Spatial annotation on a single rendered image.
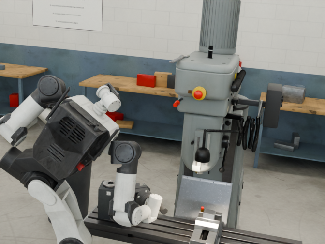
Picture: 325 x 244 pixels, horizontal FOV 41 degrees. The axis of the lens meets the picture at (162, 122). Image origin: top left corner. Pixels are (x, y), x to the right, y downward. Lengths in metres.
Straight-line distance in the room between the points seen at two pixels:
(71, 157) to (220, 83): 0.72
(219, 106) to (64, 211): 0.86
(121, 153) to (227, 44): 0.86
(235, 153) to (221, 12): 0.86
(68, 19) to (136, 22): 1.12
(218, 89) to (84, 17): 5.16
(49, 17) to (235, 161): 5.11
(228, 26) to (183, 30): 4.19
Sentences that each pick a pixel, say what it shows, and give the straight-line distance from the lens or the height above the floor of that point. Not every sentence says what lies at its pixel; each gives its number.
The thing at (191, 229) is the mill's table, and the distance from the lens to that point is 2.48.
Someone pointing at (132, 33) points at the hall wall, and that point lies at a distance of 6.67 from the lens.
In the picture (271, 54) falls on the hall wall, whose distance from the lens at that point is 6.34.
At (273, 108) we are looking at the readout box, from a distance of 2.36.
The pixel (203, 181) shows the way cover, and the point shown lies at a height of 1.07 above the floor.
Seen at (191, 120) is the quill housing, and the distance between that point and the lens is 2.12.
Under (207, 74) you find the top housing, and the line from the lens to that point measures 1.93.
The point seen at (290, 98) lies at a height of 0.94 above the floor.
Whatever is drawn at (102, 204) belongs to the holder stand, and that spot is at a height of 1.02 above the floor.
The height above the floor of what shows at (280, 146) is 0.27.
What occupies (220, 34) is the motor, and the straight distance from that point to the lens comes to 2.28.
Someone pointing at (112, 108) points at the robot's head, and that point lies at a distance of 1.86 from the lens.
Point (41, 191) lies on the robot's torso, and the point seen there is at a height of 1.31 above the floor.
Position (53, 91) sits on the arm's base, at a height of 1.76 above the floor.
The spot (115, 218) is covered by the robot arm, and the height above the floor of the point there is 1.22.
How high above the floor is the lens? 2.19
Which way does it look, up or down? 17 degrees down
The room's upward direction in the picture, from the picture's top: 4 degrees clockwise
